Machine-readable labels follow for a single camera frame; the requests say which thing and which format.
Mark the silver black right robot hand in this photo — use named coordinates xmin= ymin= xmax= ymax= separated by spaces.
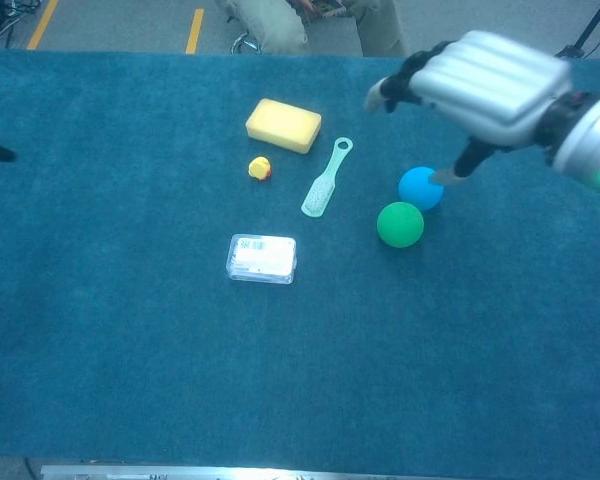
xmin=363 ymin=29 xmax=574 ymax=186

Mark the blue ball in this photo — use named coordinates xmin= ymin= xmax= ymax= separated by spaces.
xmin=397 ymin=166 xmax=445 ymax=211

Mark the green ball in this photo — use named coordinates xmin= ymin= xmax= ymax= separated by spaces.
xmin=376 ymin=201 xmax=425 ymax=249

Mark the light green plastic brush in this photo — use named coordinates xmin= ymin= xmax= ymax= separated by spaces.
xmin=300 ymin=136 xmax=355 ymax=219

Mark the yellow rectangular sponge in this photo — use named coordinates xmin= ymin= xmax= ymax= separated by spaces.
xmin=245 ymin=98 xmax=323 ymax=155

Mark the small yellow rubber duck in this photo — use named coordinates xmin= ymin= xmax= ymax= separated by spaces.
xmin=247 ymin=156 xmax=273 ymax=182

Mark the clear plastic swab box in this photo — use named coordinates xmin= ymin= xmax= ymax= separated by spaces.
xmin=226 ymin=233 xmax=298 ymax=286

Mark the black tripod stand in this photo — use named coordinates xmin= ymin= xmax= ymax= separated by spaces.
xmin=554 ymin=0 xmax=600 ymax=60

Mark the dark handheld device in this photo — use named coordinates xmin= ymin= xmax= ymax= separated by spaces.
xmin=289 ymin=0 xmax=349 ymax=24

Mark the teal felt table cloth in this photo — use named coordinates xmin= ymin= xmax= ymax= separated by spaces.
xmin=0 ymin=47 xmax=600 ymax=476

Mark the seated person in beige trousers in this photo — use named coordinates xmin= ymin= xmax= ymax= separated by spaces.
xmin=214 ymin=0 xmax=409 ymax=58

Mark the chrome chair base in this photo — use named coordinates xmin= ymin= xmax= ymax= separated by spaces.
xmin=229 ymin=30 xmax=264 ymax=55

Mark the black cable clutter on floor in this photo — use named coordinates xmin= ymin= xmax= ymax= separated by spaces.
xmin=0 ymin=0 xmax=41 ymax=49

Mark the aluminium frame rail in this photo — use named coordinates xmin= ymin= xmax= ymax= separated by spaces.
xmin=39 ymin=463 xmax=451 ymax=480

